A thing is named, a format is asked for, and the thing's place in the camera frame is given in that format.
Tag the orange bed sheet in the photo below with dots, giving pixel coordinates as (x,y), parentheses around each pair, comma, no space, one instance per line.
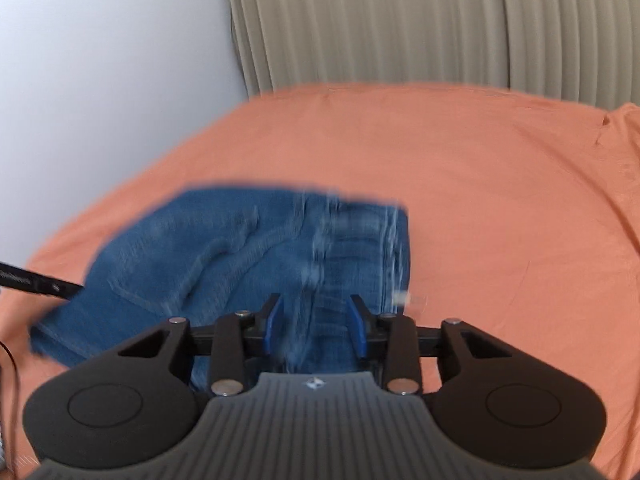
(500,185)

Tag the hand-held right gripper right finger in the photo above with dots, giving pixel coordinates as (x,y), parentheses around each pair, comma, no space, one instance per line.
(356,327)

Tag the beige pleated curtain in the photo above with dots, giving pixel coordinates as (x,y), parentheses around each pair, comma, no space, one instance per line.
(375,20)

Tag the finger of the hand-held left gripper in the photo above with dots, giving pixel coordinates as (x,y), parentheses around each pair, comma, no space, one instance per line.
(35,282)

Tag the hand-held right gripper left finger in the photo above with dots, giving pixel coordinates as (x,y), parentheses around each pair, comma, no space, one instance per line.
(273,327)

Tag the blue denim pants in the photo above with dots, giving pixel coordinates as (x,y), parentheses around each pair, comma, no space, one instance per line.
(225,250)

